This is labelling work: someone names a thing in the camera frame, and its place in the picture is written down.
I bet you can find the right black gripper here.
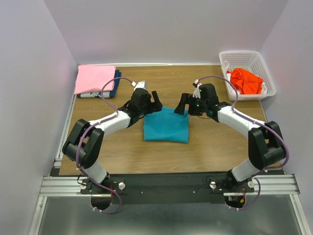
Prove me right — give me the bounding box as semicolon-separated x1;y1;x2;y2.
173;93;207;117

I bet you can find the teal t shirt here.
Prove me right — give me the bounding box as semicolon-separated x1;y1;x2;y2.
143;107;189;143

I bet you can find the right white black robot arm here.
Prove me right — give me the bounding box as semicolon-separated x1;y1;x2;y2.
174;83;289;192

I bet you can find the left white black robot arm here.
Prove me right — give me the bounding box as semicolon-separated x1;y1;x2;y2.
62;88;162;193

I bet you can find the orange t shirt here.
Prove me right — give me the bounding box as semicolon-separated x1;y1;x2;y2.
226;68;265;95

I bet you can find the folded navy blue t shirt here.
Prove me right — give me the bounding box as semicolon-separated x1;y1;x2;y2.
76;70;122;98

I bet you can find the white plastic basket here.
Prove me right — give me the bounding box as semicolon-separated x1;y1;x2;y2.
219;50;276;101

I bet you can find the folded pink t shirt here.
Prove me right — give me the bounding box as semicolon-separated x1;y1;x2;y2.
74;65;116;94

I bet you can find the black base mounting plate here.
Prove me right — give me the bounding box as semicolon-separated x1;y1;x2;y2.
80;172;255;205

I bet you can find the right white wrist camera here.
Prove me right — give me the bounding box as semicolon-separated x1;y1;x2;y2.
192;79;202;98

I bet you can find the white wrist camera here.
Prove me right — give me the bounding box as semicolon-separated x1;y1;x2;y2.
192;79;202;98
131;80;147;90

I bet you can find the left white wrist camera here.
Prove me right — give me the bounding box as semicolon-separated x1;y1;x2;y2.
131;80;147;90

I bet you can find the aluminium frame rail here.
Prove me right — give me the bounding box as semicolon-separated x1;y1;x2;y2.
28;95;80;235

